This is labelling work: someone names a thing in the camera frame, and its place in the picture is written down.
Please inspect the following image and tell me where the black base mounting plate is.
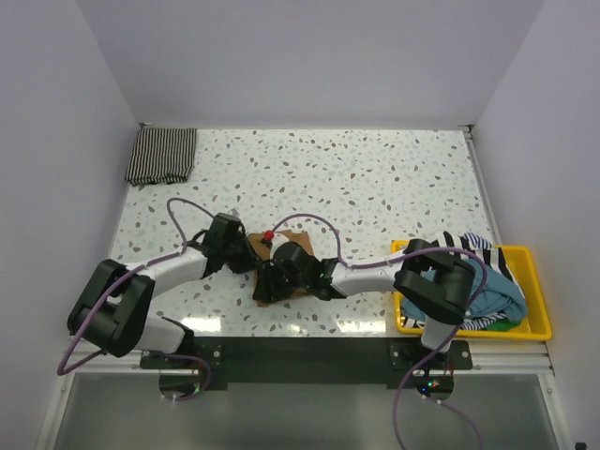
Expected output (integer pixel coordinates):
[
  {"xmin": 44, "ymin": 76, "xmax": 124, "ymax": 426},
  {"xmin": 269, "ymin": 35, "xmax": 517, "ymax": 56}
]
[{"xmin": 139, "ymin": 335, "xmax": 474, "ymax": 393}]

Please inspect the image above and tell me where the blue tank top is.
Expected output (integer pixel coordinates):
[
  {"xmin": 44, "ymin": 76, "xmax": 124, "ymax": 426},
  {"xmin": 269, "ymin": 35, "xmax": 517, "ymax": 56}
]
[{"xmin": 400, "ymin": 259, "xmax": 529, "ymax": 323}]

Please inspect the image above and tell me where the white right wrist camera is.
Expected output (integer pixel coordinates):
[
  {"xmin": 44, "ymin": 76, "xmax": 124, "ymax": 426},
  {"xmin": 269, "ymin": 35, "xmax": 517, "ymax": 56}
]
[{"xmin": 261, "ymin": 231, "xmax": 290, "ymax": 254}]

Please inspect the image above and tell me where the tan tank top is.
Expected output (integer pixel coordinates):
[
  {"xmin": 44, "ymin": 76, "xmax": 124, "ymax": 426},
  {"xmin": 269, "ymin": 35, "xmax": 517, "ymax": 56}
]
[{"xmin": 247, "ymin": 230, "xmax": 314, "ymax": 308}]

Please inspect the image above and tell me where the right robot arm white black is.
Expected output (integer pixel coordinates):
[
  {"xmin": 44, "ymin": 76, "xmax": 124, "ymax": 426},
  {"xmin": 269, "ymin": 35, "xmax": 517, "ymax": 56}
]
[{"xmin": 253, "ymin": 239, "xmax": 476, "ymax": 368}]

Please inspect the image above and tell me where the yellow plastic bin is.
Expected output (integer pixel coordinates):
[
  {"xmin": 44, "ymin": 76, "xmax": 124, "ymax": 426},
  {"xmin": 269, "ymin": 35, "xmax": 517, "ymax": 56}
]
[{"xmin": 391, "ymin": 240, "xmax": 553, "ymax": 341}]

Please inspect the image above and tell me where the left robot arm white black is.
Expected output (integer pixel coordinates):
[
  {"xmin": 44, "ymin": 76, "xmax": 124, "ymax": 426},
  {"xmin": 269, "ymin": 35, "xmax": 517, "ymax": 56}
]
[{"xmin": 67, "ymin": 213, "xmax": 258, "ymax": 368}]

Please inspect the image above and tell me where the green tank top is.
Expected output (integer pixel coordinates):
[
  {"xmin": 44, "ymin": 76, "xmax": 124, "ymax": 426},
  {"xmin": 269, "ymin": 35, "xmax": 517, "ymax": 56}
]
[{"xmin": 485, "ymin": 320, "xmax": 519, "ymax": 333}]

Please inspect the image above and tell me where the black white striped tank top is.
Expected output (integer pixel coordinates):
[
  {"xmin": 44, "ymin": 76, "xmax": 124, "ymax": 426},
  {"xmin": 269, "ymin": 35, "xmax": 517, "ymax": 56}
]
[{"xmin": 125, "ymin": 127, "xmax": 198, "ymax": 186}]

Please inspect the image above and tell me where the navy white striped tank top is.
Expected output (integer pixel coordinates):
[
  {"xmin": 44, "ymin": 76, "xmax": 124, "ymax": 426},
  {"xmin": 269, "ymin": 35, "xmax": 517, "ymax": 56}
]
[{"xmin": 430, "ymin": 231, "xmax": 523, "ymax": 297}]

